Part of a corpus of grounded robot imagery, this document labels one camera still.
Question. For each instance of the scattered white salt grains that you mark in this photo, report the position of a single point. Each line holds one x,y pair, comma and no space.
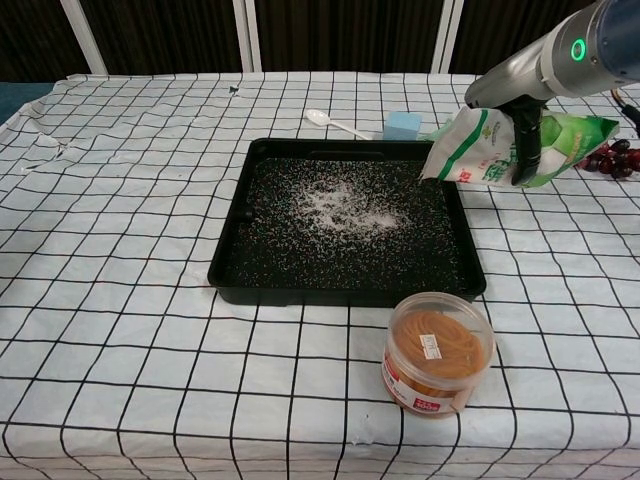
345,210

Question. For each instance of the white black-checked tablecloth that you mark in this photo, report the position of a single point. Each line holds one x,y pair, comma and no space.
150,250

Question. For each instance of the black square plastic tray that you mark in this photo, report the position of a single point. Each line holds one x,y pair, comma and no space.
350,295

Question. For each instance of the clear round plastic container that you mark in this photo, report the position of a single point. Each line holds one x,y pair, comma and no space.
435,390

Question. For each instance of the blue sponge block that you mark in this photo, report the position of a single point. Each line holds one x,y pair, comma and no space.
402,127

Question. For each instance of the green brush white bristles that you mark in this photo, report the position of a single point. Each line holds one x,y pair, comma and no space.
435,132

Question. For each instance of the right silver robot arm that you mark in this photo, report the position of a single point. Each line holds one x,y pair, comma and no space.
600,40

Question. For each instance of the white plastic spoon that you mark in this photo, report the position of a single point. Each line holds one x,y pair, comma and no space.
317,117

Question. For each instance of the dark red grape bunch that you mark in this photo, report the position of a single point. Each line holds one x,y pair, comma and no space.
615,160

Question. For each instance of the green white salt bag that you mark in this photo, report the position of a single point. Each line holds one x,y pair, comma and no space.
465,145

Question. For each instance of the white slanted frame post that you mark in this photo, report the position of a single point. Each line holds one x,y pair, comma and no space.
85,35
450,35

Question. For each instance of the tan rubber band bundle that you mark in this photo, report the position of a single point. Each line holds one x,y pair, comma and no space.
440,345

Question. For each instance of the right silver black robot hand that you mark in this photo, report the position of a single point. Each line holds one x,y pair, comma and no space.
510,75

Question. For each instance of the white double frame post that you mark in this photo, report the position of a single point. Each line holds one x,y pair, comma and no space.
248,35

